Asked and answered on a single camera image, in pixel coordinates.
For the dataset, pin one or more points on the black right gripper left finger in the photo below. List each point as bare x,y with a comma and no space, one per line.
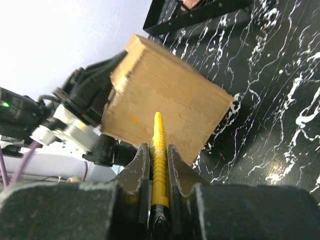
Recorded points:
113,210

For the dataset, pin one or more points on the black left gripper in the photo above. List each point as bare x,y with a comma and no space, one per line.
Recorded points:
85,92

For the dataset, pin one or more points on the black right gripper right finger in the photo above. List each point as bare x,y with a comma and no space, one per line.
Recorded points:
201,211

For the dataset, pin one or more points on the yellow utility knife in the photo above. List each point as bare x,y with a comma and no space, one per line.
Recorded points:
159,221

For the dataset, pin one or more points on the brown cardboard express box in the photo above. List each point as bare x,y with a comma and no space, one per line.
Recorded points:
151,80

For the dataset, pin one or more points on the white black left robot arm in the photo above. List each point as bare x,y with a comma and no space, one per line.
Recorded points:
20,115

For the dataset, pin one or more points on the pink patterned bowl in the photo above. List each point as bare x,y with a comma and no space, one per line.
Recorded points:
190,4

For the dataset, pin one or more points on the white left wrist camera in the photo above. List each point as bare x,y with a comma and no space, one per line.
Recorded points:
65,126

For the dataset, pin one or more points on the black wire dish rack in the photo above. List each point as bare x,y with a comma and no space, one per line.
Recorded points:
165,16

